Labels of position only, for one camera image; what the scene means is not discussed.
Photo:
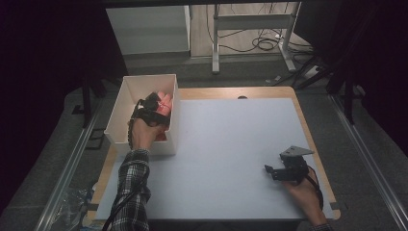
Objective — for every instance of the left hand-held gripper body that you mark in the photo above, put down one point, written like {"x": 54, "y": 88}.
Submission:
{"x": 147, "y": 110}

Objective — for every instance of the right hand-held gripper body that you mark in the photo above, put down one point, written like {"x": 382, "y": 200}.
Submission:
{"x": 292, "y": 170}

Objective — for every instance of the pink glove with red print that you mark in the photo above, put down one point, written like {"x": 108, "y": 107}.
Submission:
{"x": 166, "y": 104}

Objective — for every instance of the white box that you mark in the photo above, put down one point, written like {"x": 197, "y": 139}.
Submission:
{"x": 123, "y": 106}

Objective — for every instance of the person's left hand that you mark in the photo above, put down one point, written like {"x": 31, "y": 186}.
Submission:
{"x": 144, "y": 136}

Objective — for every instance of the person's right hand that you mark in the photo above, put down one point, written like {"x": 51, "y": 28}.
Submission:
{"x": 306, "y": 195}

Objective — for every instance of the light blue table mat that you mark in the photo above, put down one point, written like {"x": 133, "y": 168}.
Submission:
{"x": 224, "y": 160}

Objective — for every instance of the black metal stand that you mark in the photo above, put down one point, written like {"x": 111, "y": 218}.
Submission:
{"x": 86, "y": 102}
{"x": 349, "y": 96}

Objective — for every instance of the white cabinet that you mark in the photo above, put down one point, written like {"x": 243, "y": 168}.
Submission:
{"x": 147, "y": 29}

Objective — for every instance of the white power strip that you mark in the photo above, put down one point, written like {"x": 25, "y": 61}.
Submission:
{"x": 311, "y": 72}

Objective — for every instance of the clear plastic bag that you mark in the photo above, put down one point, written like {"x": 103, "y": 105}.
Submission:
{"x": 75, "y": 205}

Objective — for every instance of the aluminium rail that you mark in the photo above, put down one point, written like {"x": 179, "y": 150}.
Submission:
{"x": 369, "y": 160}
{"x": 69, "y": 166}

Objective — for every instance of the white metal desk frame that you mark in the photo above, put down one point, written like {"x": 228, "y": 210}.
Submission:
{"x": 253, "y": 21}

